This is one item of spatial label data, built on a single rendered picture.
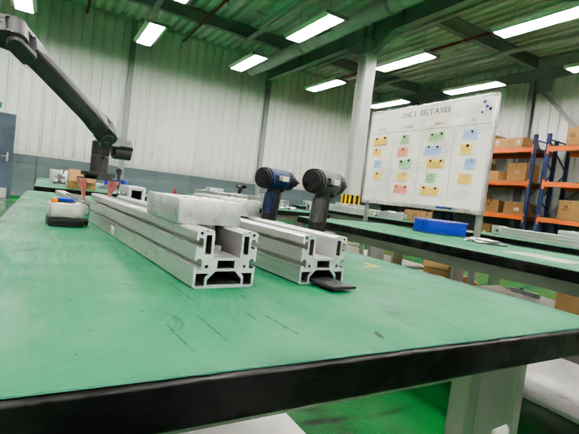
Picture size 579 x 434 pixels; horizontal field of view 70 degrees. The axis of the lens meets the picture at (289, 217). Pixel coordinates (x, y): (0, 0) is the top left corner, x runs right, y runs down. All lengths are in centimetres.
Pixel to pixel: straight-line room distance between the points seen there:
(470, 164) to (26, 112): 1079
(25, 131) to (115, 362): 1210
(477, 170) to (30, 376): 360
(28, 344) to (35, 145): 1201
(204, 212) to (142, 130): 1199
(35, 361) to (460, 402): 61
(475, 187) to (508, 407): 299
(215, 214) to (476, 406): 52
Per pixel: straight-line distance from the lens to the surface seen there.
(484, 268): 210
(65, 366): 37
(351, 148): 961
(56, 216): 120
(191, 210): 66
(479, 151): 378
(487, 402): 81
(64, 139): 1243
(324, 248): 76
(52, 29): 1285
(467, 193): 378
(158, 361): 38
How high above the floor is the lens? 93
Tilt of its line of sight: 3 degrees down
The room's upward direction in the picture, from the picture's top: 7 degrees clockwise
